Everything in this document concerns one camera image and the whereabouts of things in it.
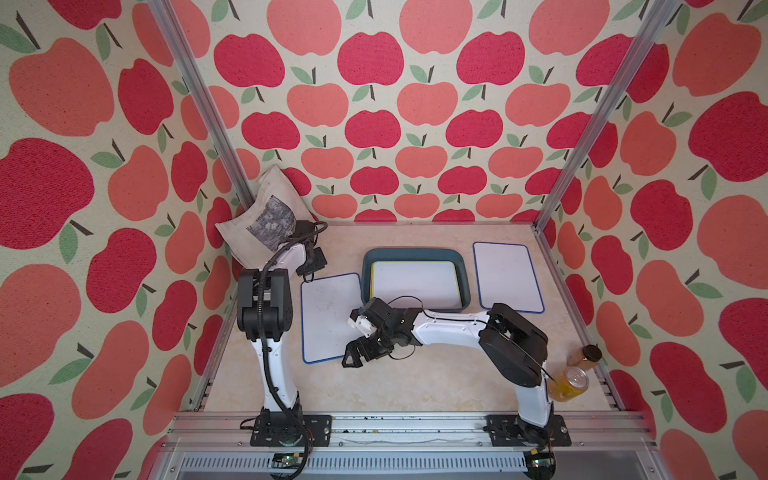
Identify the amber bottle black cap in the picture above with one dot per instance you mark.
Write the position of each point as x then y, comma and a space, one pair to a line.
585, 357

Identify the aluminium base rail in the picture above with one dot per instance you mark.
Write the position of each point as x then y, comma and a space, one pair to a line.
585, 445

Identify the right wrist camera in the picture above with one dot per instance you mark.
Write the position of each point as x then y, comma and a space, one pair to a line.
371, 317

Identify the teal plastic storage box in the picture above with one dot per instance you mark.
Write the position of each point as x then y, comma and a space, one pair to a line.
417, 254

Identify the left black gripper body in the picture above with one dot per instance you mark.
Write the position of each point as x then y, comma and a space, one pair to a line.
318, 262

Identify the aluminium frame post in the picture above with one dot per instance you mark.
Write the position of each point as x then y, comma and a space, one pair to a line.
173, 34
651, 27

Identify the right aluminium frame post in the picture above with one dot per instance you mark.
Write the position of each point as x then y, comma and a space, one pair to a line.
651, 27

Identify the blue-framed whiteboard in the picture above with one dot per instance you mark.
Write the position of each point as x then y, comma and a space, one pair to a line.
505, 274
326, 304

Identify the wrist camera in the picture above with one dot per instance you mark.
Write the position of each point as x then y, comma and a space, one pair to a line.
371, 317
304, 230

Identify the left aluminium frame post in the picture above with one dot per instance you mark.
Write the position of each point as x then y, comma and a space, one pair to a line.
173, 34

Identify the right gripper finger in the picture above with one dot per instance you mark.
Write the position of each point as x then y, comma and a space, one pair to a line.
354, 356
363, 345

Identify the beige printed canvas bag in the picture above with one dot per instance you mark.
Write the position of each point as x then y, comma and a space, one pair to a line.
255, 235

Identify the yellow-framed whiteboard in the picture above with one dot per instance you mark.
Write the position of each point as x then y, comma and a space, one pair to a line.
404, 284

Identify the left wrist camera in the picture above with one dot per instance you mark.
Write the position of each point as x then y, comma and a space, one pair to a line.
304, 230

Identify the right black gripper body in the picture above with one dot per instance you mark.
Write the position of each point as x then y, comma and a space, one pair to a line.
383, 339

